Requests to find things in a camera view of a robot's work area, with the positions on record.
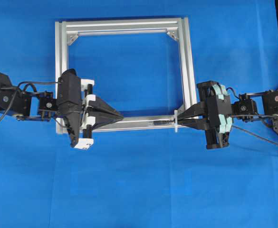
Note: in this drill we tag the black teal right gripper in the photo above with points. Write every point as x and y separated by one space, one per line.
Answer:
215 108

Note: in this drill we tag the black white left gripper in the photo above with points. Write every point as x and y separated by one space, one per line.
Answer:
94 121

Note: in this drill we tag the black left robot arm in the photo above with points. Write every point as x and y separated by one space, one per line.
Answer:
26 103

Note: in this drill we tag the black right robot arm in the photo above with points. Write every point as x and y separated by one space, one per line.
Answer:
251 107

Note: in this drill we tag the blue table cloth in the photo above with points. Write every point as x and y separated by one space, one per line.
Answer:
148 178

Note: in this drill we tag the white string loop clip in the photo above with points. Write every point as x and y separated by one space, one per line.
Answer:
175 121

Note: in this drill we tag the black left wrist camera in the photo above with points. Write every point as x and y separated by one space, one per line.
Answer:
69 103

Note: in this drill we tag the square aluminium extrusion frame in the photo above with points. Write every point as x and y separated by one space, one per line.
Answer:
142 67

